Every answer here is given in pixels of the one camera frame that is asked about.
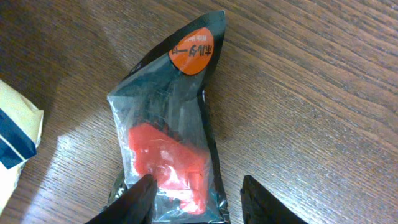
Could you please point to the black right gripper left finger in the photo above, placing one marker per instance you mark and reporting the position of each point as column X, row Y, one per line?
column 129, row 205

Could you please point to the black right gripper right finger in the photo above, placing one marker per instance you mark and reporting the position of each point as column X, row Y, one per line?
column 259, row 206

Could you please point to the black packet with red item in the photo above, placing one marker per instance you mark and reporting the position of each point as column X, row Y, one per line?
column 163, row 128

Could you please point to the yellow wet wipes pack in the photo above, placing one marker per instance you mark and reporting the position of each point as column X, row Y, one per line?
column 21, row 129

